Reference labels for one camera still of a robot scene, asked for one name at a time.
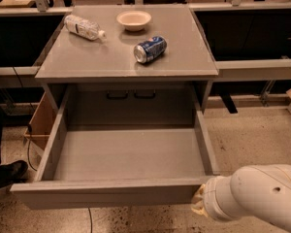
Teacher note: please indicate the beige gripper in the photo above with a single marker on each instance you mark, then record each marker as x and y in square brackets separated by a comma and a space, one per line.
[210, 194]

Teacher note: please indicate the grey top drawer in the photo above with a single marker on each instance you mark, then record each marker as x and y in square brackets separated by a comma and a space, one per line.
[116, 148]

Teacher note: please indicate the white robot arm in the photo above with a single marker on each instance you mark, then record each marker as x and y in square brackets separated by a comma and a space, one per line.
[263, 191]

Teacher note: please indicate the grey drawer cabinet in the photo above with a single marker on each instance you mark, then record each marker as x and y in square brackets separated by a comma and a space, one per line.
[73, 59]

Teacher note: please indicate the blue soda can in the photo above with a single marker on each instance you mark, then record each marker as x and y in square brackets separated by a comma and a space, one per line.
[150, 49]

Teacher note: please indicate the brown cardboard box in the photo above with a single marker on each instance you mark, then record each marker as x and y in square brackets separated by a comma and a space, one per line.
[41, 123]

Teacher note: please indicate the black shoe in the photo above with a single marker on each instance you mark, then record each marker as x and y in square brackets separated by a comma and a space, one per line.
[11, 173]

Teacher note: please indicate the white paper bowl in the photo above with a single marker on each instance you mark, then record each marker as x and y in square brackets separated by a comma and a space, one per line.
[134, 20]

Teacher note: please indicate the clear plastic water bottle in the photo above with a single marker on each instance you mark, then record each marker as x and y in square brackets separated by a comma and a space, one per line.
[85, 28]

